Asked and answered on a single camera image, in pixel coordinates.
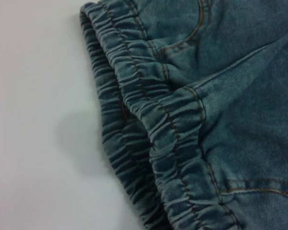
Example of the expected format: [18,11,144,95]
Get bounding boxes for blue denim shorts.
[78,0,288,230]

